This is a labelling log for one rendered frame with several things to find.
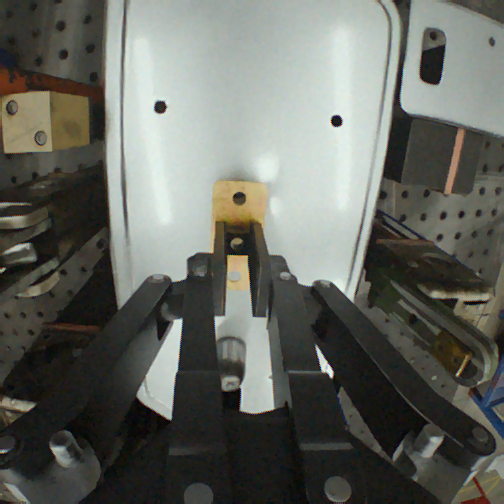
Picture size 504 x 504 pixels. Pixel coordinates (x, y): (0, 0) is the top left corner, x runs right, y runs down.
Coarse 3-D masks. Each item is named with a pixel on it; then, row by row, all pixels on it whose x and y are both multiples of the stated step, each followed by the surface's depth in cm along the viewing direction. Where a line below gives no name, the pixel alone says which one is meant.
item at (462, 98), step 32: (416, 0) 18; (448, 0) 18; (416, 32) 19; (448, 32) 19; (480, 32) 19; (416, 64) 20; (448, 64) 20; (480, 64) 20; (416, 96) 21; (448, 96) 21; (480, 96) 21; (480, 128) 22
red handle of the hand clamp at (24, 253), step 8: (32, 240) 17; (16, 248) 16; (24, 248) 16; (32, 248) 17; (0, 256) 16; (8, 256) 16; (16, 256) 16; (24, 256) 16; (32, 256) 17; (0, 264) 16; (8, 264) 16; (16, 264) 16; (24, 264) 17; (32, 264) 17
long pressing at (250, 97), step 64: (128, 0) 17; (192, 0) 17; (256, 0) 17; (320, 0) 18; (384, 0) 18; (128, 64) 19; (192, 64) 19; (256, 64) 19; (320, 64) 20; (384, 64) 20; (128, 128) 20; (192, 128) 21; (256, 128) 21; (320, 128) 21; (384, 128) 22; (128, 192) 22; (192, 192) 23; (320, 192) 23; (128, 256) 24; (320, 256) 26; (256, 320) 28; (256, 384) 31
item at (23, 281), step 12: (24, 228) 16; (36, 228) 17; (48, 228) 18; (0, 240) 14; (12, 240) 15; (24, 240) 16; (0, 252) 14; (36, 264) 17; (48, 264) 18; (0, 276) 15; (12, 276) 16; (24, 276) 16; (36, 276) 17; (0, 288) 14; (12, 288) 15; (24, 288) 16; (0, 300) 14
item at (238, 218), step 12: (228, 180) 20; (216, 192) 20; (228, 192) 20; (252, 192) 20; (264, 192) 20; (216, 204) 21; (228, 204) 21; (252, 204) 21; (264, 204) 21; (216, 216) 21; (228, 216) 21; (240, 216) 21; (252, 216) 21; (264, 216) 21; (228, 228) 21; (240, 228) 21; (228, 240) 21; (228, 252) 21; (240, 252) 21; (228, 264) 22; (240, 264) 22; (228, 288) 23; (240, 288) 23
